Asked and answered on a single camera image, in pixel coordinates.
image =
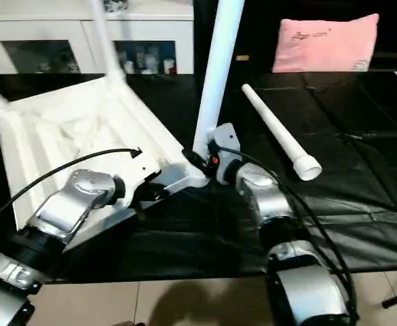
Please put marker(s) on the white plastic table top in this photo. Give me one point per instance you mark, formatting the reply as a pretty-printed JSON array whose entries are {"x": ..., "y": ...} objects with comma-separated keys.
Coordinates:
[{"x": 69, "y": 129}]

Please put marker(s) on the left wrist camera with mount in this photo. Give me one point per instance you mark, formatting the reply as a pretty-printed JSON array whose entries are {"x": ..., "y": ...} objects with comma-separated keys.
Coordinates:
[{"x": 142, "y": 170}]

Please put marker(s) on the white cabinet with glass doors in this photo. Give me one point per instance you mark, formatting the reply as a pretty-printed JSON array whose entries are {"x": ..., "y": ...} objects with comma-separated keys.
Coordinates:
[{"x": 69, "y": 30}]

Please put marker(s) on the black work mat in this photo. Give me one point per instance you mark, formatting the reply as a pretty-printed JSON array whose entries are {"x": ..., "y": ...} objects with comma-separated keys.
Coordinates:
[{"x": 347, "y": 190}]

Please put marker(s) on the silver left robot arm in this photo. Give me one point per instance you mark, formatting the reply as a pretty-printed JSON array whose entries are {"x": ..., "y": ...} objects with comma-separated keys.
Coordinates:
[{"x": 69, "y": 204}]

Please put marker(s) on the dark low tv bench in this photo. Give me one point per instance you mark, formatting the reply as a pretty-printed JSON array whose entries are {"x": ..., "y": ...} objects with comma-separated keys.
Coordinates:
[{"x": 396, "y": 61}]

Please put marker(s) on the black furniture with yellow label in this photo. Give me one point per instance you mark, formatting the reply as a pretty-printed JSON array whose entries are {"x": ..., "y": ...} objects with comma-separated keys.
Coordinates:
[{"x": 252, "y": 30}]

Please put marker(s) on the pink pillow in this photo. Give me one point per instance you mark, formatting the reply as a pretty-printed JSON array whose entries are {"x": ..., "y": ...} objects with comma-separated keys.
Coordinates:
[{"x": 327, "y": 42}]

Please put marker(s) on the dark ornament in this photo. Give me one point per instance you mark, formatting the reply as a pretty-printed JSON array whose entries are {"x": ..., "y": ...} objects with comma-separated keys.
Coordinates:
[{"x": 115, "y": 5}]

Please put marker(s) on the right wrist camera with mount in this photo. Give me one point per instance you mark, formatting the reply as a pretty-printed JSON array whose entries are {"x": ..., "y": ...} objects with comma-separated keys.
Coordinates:
[{"x": 225, "y": 142}]

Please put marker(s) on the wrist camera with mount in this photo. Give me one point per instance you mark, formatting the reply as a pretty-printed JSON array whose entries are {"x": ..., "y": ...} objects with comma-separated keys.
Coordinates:
[
  {"x": 225, "y": 142},
  {"x": 142, "y": 170}
]

